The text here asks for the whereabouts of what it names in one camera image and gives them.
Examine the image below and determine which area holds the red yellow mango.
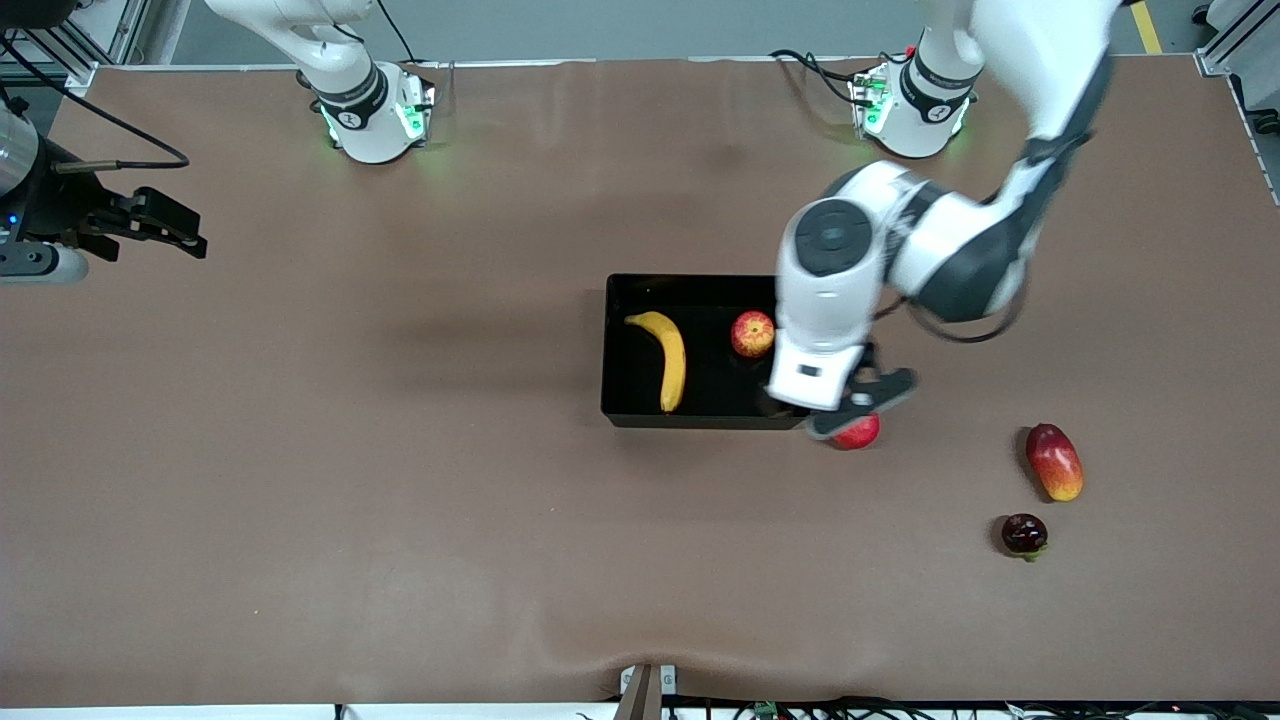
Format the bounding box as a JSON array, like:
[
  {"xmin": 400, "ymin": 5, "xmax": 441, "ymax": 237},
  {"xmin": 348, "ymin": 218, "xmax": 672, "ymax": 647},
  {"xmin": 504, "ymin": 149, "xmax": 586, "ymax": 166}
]
[
  {"xmin": 1026, "ymin": 423, "xmax": 1085, "ymax": 503},
  {"xmin": 730, "ymin": 310, "xmax": 777, "ymax": 360}
]

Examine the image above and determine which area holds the yellow banana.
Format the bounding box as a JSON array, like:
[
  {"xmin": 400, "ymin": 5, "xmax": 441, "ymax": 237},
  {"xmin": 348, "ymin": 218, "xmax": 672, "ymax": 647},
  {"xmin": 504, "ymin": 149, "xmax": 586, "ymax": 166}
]
[{"xmin": 624, "ymin": 311, "xmax": 689, "ymax": 414}]

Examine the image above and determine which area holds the black plastic box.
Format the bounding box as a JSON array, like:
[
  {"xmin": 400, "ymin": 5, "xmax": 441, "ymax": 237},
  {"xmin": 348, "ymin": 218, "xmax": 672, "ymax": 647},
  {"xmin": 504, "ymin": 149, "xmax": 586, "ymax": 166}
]
[{"xmin": 600, "ymin": 273, "xmax": 813, "ymax": 430}]

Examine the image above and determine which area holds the red pomegranate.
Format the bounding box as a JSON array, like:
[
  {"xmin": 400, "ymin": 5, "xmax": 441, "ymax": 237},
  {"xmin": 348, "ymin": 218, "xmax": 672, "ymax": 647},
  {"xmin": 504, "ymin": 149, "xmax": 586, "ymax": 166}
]
[{"xmin": 832, "ymin": 413, "xmax": 882, "ymax": 452}]

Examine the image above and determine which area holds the dark purple mangosteen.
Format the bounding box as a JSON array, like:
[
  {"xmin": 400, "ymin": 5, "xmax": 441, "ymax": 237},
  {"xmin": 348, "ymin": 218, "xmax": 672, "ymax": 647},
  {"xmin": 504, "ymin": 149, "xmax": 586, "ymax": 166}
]
[{"xmin": 1001, "ymin": 513, "xmax": 1050, "ymax": 563}]

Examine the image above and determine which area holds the brown table mat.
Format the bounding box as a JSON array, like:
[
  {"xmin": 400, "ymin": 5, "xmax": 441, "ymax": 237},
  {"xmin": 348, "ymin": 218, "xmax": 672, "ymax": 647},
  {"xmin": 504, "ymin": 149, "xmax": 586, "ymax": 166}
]
[{"xmin": 0, "ymin": 55, "xmax": 1280, "ymax": 706}]

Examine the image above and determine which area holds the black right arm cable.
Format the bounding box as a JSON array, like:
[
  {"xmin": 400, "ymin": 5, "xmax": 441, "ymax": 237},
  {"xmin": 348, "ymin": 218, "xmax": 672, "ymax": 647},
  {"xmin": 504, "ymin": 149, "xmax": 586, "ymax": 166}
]
[{"xmin": 0, "ymin": 35, "xmax": 192, "ymax": 173}]

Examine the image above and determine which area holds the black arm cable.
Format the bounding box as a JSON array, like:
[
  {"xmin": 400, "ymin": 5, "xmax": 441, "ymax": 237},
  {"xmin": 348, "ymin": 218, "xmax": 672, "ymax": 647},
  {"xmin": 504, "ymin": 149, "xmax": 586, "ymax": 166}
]
[
  {"xmin": 0, "ymin": 35, "xmax": 192, "ymax": 173},
  {"xmin": 870, "ymin": 50, "xmax": 1116, "ymax": 346}
]

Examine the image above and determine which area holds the aluminium frame profile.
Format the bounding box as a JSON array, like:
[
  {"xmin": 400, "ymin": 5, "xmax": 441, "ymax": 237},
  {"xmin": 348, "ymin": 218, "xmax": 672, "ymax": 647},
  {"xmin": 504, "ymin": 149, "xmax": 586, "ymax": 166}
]
[
  {"xmin": 40, "ymin": 0, "xmax": 136, "ymax": 96},
  {"xmin": 1195, "ymin": 0, "xmax": 1280, "ymax": 77}
]

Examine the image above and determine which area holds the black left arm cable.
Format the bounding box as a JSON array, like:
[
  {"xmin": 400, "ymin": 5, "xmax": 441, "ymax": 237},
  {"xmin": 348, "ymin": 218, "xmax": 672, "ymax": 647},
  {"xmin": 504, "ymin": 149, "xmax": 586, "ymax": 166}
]
[{"xmin": 870, "ymin": 50, "xmax": 1116, "ymax": 346}]

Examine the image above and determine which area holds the black right base cable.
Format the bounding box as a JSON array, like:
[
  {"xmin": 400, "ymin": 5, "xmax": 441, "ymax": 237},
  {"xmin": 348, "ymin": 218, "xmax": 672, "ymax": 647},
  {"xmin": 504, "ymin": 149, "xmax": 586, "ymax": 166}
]
[{"xmin": 375, "ymin": 0, "xmax": 423, "ymax": 65}]

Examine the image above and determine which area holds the black base cable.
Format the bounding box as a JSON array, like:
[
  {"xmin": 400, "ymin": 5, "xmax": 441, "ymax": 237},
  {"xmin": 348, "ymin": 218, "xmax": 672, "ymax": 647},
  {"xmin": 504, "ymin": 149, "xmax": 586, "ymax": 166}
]
[
  {"xmin": 768, "ymin": 48, "xmax": 863, "ymax": 107},
  {"xmin": 375, "ymin": 0, "xmax": 423, "ymax": 65}
]

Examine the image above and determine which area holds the grey metal bracket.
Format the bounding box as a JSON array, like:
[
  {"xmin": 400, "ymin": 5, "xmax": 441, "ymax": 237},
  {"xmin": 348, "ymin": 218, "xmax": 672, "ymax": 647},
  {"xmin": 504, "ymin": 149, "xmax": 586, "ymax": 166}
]
[{"xmin": 618, "ymin": 663, "xmax": 678, "ymax": 720}]

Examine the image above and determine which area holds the black left base cable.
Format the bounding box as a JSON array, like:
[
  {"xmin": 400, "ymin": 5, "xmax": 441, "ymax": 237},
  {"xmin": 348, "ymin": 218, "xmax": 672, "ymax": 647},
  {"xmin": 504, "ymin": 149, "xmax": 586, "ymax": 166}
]
[{"xmin": 768, "ymin": 48, "xmax": 863, "ymax": 107}]

